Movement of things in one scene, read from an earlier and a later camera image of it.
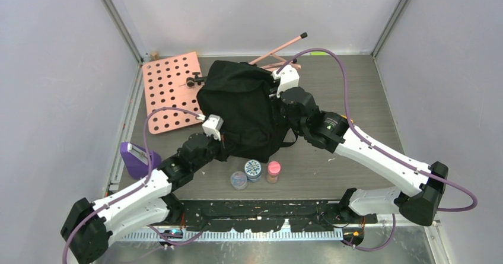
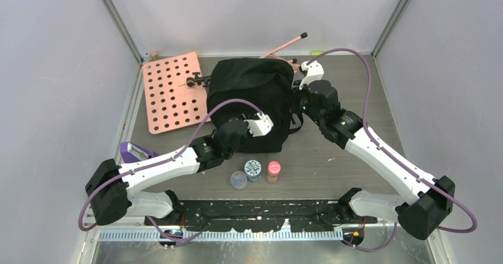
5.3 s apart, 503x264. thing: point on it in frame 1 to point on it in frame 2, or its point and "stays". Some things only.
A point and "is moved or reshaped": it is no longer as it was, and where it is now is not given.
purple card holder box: (136, 160) stays
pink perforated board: (165, 85) stays
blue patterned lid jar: (252, 169) stays
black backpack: (238, 94) is moved or reshaped
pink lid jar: (274, 168) stays
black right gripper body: (299, 129) to (302, 98)
